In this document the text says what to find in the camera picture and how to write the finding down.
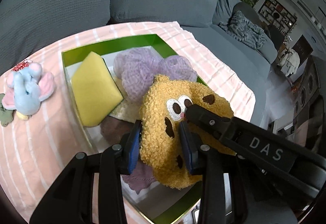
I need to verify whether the mauve towel in box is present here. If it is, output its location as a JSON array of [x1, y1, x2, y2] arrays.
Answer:
[[100, 116, 155, 194]]

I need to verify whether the purple mesh bath pouf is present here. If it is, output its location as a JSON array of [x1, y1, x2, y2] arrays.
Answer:
[[113, 47, 197, 103]]

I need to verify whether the red white patterned pouch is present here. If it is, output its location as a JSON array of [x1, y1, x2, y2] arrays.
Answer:
[[12, 59, 33, 72]]

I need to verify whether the pink white striped blanket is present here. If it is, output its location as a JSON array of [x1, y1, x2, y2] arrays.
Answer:
[[1, 22, 256, 220]]

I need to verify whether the green towel cloth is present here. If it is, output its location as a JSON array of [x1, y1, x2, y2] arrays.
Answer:
[[0, 93, 13, 127]]

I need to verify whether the green cardboard box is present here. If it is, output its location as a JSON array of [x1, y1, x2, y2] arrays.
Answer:
[[62, 34, 202, 223]]

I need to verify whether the black wall shelf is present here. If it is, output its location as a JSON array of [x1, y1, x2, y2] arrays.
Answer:
[[258, 0, 297, 36]]

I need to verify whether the grey knitted throw blanket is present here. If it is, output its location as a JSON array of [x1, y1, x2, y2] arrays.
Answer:
[[218, 10, 266, 51]]

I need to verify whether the cream fluffy cloth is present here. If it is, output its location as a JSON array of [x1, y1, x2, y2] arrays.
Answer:
[[109, 77, 141, 123]]

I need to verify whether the blue elephant plush toy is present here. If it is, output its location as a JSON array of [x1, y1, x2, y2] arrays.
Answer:
[[2, 62, 56, 120]]

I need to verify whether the yellow cookie plush toy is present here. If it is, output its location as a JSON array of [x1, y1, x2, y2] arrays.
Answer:
[[139, 74, 234, 189]]

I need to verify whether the grey corduroy sofa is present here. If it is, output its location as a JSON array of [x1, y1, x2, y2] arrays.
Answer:
[[1, 0, 276, 125]]

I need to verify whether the yellow green sponge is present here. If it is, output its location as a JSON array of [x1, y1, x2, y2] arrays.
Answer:
[[71, 52, 124, 127]]

